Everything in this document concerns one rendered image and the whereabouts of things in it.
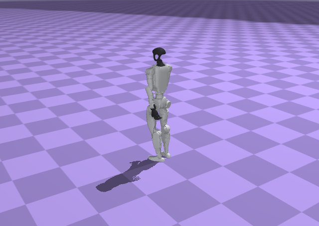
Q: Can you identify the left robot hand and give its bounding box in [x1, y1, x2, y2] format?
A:
[151, 104, 162, 120]

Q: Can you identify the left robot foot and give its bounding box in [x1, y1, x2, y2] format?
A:
[148, 155, 165, 162]

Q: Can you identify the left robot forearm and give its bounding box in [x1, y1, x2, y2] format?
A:
[146, 87, 155, 109]

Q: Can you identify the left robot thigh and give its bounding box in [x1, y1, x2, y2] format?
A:
[146, 103, 162, 137]

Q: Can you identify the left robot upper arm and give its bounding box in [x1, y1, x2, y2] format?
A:
[146, 67, 155, 91]

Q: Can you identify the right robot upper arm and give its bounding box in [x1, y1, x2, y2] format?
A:
[167, 64, 172, 80]

